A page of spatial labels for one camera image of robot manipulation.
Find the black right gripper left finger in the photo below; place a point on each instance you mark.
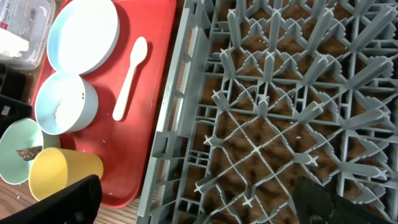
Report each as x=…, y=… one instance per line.
x=77, y=203

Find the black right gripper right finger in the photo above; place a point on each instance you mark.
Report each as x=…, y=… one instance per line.
x=316, y=204

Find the yellow plastic cup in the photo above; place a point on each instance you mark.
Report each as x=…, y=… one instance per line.
x=54, y=169

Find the brown food lump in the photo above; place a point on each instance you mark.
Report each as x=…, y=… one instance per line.
x=29, y=154

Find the green bowl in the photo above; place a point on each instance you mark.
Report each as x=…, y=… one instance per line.
x=20, y=135

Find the white rice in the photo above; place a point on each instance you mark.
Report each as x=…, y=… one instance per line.
x=60, y=113

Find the light blue bowl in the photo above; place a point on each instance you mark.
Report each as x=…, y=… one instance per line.
x=80, y=97

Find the black waste tray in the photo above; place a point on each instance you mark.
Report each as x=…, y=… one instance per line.
x=12, y=88

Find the grey dishwasher rack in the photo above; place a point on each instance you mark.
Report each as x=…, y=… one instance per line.
x=261, y=93

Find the red plastic tray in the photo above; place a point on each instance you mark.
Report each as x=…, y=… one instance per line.
x=123, y=145

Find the white plastic spoon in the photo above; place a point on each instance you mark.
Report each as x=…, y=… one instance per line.
x=137, y=56

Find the light blue plate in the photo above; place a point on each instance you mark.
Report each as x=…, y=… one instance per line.
x=83, y=36

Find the clear plastic bin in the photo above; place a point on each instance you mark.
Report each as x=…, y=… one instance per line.
x=25, y=26

